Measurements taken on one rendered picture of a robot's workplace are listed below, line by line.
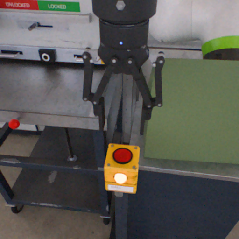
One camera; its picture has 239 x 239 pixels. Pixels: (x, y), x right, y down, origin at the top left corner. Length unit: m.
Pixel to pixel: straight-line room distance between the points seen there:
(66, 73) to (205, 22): 0.57
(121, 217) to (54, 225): 0.76
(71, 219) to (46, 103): 0.85
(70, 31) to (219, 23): 0.56
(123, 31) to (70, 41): 0.68
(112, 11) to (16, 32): 0.80
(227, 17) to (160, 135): 0.35
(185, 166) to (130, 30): 0.52
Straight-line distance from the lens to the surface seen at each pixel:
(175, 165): 0.75
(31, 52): 1.08
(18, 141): 1.98
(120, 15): 0.32
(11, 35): 1.10
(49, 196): 1.39
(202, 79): 0.57
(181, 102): 0.60
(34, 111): 0.81
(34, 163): 1.08
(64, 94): 0.86
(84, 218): 1.48
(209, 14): 0.70
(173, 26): 0.71
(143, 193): 0.88
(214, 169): 0.78
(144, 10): 0.33
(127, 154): 0.55
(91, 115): 0.74
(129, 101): 1.53
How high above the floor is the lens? 1.33
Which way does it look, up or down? 42 degrees down
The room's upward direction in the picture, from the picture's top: straight up
